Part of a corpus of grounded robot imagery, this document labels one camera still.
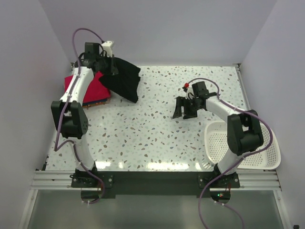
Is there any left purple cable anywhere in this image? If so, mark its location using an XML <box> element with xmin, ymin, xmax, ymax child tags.
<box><xmin>54</xmin><ymin>28</ymin><xmax>105</xmax><ymax>203</ymax></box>

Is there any black t shirt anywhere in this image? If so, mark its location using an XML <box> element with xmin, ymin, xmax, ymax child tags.
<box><xmin>99</xmin><ymin>57</ymin><xmax>141</xmax><ymax>103</ymax></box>

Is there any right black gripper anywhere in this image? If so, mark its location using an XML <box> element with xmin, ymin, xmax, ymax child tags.
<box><xmin>173</xmin><ymin>96</ymin><xmax>202</xmax><ymax>120</ymax></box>

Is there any folded orange t shirt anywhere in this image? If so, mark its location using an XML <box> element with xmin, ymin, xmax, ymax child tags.
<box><xmin>82</xmin><ymin>99</ymin><xmax>110</xmax><ymax>109</ymax></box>

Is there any purple cable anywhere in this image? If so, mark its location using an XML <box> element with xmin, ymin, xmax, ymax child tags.
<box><xmin>54</xmin><ymin>28</ymin><xmax>105</xmax><ymax>203</ymax></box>
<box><xmin>198</xmin><ymin>78</ymin><xmax>274</xmax><ymax>229</ymax></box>

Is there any white perforated plastic basket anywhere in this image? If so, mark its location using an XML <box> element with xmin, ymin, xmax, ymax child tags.
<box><xmin>204</xmin><ymin>121</ymin><xmax>282</xmax><ymax>170</ymax></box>

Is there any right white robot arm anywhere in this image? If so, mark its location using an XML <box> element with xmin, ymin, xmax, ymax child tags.
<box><xmin>173</xmin><ymin>81</ymin><xmax>264</xmax><ymax>187</ymax></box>

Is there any folded pink t shirt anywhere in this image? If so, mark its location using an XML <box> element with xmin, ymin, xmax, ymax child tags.
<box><xmin>60</xmin><ymin>67</ymin><xmax>111</xmax><ymax>106</ymax></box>

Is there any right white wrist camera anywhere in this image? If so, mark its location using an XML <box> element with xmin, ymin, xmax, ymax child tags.
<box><xmin>183</xmin><ymin>83</ymin><xmax>194</xmax><ymax>97</ymax></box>

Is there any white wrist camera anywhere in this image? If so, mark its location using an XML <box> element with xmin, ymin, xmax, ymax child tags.
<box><xmin>102</xmin><ymin>41</ymin><xmax>114</xmax><ymax>58</ymax></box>
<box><xmin>183</xmin><ymin>83</ymin><xmax>194</xmax><ymax>97</ymax></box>

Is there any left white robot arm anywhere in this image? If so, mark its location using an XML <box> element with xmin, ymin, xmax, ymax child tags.
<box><xmin>51</xmin><ymin>41</ymin><xmax>118</xmax><ymax>187</ymax></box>

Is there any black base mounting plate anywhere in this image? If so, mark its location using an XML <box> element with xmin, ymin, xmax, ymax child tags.
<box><xmin>71</xmin><ymin>170</ymin><xmax>241</xmax><ymax>200</ymax></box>

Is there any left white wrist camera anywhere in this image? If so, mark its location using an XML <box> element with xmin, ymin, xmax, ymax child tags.
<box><xmin>102</xmin><ymin>41</ymin><xmax>114</xmax><ymax>58</ymax></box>

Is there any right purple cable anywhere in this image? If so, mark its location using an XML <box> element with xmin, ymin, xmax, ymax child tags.
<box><xmin>198</xmin><ymin>78</ymin><xmax>274</xmax><ymax>229</ymax></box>

